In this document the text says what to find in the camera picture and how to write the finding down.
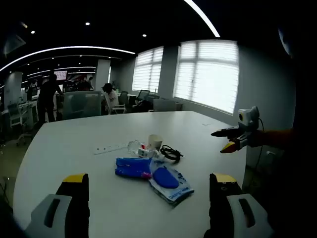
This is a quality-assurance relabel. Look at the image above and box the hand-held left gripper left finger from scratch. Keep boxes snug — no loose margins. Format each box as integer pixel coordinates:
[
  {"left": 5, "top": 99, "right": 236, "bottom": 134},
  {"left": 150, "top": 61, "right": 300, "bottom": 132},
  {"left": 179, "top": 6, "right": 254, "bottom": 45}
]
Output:
[{"left": 24, "top": 173, "right": 90, "bottom": 238}]

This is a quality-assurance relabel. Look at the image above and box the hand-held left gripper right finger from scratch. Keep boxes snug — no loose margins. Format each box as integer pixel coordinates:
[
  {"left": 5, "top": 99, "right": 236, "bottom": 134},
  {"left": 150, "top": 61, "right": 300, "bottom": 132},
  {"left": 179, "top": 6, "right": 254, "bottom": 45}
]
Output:
[{"left": 204, "top": 173, "right": 274, "bottom": 238}]

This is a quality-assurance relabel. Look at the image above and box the clear package with blue pouch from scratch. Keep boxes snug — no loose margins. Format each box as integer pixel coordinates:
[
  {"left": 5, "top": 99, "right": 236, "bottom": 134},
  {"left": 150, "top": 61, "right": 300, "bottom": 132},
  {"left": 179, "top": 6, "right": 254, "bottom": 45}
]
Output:
[{"left": 148, "top": 155, "right": 195, "bottom": 207}]

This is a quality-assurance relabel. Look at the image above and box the white power strip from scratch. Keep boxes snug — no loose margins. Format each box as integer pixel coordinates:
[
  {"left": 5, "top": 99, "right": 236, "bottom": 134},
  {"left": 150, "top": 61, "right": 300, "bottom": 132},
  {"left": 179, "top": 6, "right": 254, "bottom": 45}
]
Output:
[{"left": 93, "top": 142, "right": 130, "bottom": 156}]

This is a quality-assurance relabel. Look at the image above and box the blue tissue pack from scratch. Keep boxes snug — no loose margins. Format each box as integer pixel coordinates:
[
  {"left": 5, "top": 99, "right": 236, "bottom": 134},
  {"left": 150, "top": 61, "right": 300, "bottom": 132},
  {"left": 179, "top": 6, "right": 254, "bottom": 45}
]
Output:
[{"left": 114, "top": 156, "right": 153, "bottom": 179}]

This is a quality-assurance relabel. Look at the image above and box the white paper cup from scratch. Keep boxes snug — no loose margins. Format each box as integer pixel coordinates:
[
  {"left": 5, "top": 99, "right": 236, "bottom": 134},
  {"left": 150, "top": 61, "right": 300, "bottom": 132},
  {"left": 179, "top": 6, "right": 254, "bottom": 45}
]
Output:
[{"left": 148, "top": 134, "right": 164, "bottom": 152}]

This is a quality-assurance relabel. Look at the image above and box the clear plastic bottle white cap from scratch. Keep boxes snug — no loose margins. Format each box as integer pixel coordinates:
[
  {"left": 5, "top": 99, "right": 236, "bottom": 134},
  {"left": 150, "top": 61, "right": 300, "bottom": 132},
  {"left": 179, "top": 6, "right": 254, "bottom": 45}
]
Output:
[{"left": 127, "top": 139, "right": 159, "bottom": 159}]

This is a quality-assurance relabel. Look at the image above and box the wide window with blinds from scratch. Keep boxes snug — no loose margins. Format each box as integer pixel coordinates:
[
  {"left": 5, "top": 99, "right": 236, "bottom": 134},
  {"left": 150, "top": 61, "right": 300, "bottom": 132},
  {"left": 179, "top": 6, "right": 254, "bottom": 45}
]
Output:
[{"left": 173, "top": 39, "right": 240, "bottom": 115}]

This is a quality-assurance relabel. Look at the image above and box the grey low cabinet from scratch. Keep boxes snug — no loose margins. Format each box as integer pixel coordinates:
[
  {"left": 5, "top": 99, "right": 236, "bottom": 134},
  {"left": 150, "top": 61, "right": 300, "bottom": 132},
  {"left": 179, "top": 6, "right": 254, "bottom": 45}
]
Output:
[{"left": 153, "top": 98, "right": 184, "bottom": 112}]

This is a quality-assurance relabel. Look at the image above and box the white table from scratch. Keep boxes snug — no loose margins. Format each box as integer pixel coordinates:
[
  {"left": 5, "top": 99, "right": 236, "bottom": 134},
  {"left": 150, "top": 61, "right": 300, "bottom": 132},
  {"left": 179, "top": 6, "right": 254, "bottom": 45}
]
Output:
[{"left": 12, "top": 111, "right": 248, "bottom": 238}]

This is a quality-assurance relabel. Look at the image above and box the large grey mesh office chair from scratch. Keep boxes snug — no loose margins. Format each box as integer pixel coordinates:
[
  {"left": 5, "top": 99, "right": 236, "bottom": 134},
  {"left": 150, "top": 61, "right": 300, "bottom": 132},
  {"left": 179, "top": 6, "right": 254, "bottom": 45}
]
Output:
[{"left": 61, "top": 90, "right": 103, "bottom": 120}]

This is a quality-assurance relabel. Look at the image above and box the black office chair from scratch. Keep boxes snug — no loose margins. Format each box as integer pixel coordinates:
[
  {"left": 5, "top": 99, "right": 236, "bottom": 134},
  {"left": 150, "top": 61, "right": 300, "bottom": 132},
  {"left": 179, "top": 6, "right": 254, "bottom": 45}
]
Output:
[{"left": 137, "top": 89, "right": 151, "bottom": 105}]

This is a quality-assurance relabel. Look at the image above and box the narrow window with blinds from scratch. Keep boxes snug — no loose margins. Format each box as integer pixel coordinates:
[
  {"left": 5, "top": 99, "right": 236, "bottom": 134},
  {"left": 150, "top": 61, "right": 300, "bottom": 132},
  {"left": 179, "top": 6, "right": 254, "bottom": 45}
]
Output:
[{"left": 131, "top": 46, "right": 164, "bottom": 94}]

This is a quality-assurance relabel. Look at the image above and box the short ceiling light strip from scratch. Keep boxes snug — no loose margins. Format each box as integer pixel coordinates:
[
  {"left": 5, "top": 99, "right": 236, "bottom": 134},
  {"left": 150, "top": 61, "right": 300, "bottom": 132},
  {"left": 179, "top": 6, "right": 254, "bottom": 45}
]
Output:
[{"left": 183, "top": 0, "right": 221, "bottom": 38}]

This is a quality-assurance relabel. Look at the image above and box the long curved ceiling light strip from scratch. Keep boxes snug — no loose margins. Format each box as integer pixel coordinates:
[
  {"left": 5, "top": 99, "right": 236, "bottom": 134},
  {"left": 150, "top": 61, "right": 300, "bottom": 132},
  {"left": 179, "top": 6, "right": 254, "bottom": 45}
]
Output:
[{"left": 0, "top": 45, "right": 136, "bottom": 73}]

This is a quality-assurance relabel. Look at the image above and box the ceiling air vent panel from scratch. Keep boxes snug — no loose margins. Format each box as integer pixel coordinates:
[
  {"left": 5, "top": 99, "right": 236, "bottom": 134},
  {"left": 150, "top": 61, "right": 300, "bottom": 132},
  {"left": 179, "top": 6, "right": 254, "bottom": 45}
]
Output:
[{"left": 3, "top": 33, "right": 26, "bottom": 55}]

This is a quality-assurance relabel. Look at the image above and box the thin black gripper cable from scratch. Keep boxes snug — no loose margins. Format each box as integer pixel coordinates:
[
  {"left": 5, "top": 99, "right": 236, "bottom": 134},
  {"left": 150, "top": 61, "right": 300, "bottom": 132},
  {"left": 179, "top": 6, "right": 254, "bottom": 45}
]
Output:
[{"left": 255, "top": 117, "right": 265, "bottom": 172}]

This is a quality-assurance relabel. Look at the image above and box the blue framed wall poster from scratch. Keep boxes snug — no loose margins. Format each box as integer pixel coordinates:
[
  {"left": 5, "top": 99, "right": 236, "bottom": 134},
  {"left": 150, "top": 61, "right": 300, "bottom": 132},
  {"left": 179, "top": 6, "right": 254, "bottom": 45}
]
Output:
[{"left": 278, "top": 26, "right": 293, "bottom": 59}]

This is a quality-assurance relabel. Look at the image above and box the white frame office chair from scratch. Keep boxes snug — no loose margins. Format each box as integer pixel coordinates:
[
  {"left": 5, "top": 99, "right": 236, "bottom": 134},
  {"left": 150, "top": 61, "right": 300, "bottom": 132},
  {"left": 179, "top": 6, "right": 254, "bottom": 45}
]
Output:
[{"left": 105, "top": 91, "right": 127, "bottom": 115}]

